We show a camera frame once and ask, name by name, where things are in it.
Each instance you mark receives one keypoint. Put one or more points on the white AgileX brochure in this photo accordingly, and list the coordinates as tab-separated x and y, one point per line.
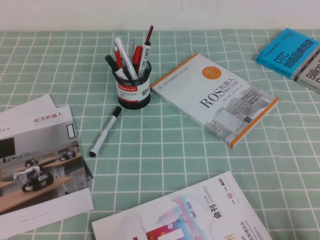
37	105

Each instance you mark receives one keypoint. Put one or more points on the AgileX brochure with classroom photo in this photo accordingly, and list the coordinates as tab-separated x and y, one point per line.
45	162

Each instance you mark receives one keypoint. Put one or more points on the black mesh pen holder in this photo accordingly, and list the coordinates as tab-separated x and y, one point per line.
132	100

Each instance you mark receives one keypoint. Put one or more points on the white ROS book orange edges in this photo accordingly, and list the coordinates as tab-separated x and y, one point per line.
212	100

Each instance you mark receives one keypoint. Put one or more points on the white show catalogue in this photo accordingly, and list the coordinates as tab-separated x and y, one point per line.
187	212

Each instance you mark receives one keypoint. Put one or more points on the grey slim pen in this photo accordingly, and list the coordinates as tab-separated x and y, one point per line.
131	48

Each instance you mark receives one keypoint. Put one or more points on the dark red thin pen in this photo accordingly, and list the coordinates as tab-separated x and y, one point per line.
149	33

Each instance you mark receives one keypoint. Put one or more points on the red ballpoint pen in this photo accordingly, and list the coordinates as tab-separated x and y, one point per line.
118	58

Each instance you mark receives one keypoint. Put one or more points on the black capped marker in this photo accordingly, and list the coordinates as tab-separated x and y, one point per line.
110	61

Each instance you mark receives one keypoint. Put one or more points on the green checked tablecloth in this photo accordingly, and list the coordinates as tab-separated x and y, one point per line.
175	155

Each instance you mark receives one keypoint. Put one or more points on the blue DTC book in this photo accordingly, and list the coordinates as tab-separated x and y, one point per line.
282	55

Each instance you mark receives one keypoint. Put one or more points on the white marker with black cap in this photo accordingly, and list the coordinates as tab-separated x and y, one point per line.
105	132

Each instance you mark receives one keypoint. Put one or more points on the grey Billion book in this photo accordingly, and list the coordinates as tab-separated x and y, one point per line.
312	75

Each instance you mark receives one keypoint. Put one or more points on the red capped marker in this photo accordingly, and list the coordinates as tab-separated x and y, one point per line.
137	56

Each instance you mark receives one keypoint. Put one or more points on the white marker with printed label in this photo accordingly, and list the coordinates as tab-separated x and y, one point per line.
145	56

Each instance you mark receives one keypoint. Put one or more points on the white pen with silver clip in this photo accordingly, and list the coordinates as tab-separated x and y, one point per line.
125	57

